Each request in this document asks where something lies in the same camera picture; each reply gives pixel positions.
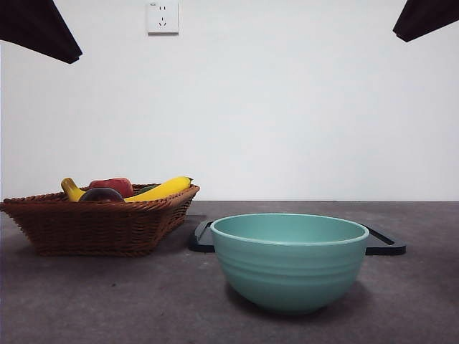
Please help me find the dark purple plum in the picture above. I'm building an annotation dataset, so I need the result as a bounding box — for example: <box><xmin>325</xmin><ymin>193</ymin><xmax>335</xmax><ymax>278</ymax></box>
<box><xmin>78</xmin><ymin>188</ymin><xmax>126</xmax><ymax>204</ymax></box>

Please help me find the teal ribbed bowl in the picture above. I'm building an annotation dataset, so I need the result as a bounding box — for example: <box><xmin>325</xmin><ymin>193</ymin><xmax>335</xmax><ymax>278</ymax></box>
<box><xmin>210</xmin><ymin>212</ymin><xmax>370</xmax><ymax>316</ymax></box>

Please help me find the red apple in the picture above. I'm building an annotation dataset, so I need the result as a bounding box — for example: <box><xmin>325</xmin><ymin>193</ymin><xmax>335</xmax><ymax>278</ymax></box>
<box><xmin>88</xmin><ymin>177</ymin><xmax>134</xmax><ymax>199</ymax></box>

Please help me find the yellow banana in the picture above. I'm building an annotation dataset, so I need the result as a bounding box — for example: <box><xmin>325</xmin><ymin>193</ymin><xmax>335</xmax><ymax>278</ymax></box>
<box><xmin>60</xmin><ymin>176</ymin><xmax>194</xmax><ymax>204</ymax></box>

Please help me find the brown wicker basket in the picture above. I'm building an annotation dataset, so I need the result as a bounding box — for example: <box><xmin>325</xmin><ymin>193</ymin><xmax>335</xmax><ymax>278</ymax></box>
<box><xmin>0</xmin><ymin>183</ymin><xmax>200</xmax><ymax>257</ymax></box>

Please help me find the black rectangular tray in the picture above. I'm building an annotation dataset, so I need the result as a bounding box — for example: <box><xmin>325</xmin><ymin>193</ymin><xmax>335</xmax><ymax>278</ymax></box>
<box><xmin>188</xmin><ymin>219</ymin><xmax>407</xmax><ymax>256</ymax></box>

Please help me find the white wall socket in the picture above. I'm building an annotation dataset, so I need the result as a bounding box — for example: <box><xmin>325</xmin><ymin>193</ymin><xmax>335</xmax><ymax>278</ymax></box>
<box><xmin>146</xmin><ymin>1</ymin><xmax>179</xmax><ymax>36</ymax></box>

